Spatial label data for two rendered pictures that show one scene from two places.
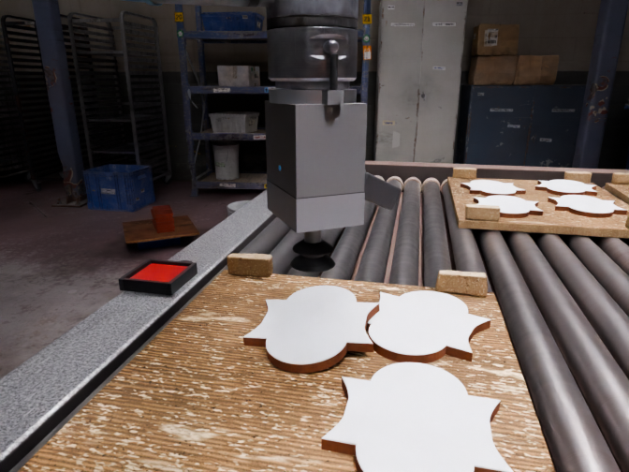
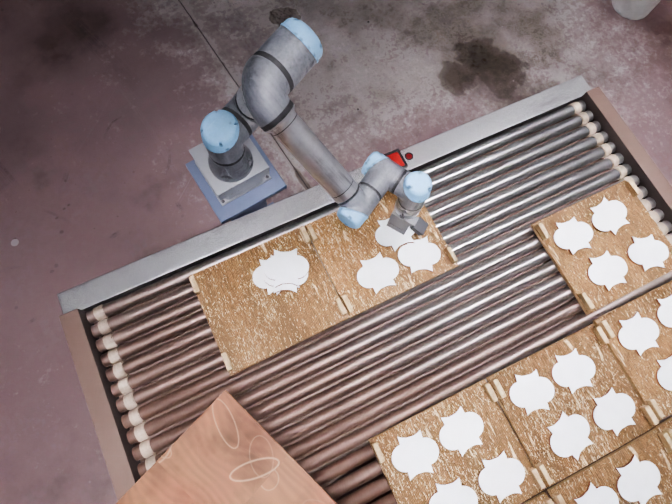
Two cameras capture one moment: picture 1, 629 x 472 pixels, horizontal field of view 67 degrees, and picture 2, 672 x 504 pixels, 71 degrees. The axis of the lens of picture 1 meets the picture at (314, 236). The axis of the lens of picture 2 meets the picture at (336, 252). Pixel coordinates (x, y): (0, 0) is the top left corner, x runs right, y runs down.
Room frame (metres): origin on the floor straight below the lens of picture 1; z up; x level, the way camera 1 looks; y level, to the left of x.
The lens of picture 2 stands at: (-0.11, -0.25, 2.44)
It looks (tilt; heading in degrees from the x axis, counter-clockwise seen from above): 73 degrees down; 44
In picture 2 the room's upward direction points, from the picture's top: 9 degrees clockwise
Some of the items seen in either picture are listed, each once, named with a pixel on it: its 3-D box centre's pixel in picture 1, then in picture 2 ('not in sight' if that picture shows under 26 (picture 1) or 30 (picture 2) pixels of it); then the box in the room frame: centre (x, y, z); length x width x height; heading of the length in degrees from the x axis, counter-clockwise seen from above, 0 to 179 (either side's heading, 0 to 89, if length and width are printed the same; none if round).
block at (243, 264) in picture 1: (250, 264); not in sight; (0.58, 0.08, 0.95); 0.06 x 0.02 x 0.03; 78
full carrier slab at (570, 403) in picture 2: not in sight; (572, 401); (0.51, -0.76, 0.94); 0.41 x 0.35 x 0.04; 167
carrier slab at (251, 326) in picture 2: not in sight; (268, 297); (-0.05, 0.08, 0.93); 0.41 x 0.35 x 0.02; 168
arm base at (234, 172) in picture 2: not in sight; (228, 155); (0.13, 0.53, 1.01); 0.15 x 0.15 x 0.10
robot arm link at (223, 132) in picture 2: not in sight; (223, 135); (0.13, 0.54, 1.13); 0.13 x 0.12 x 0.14; 17
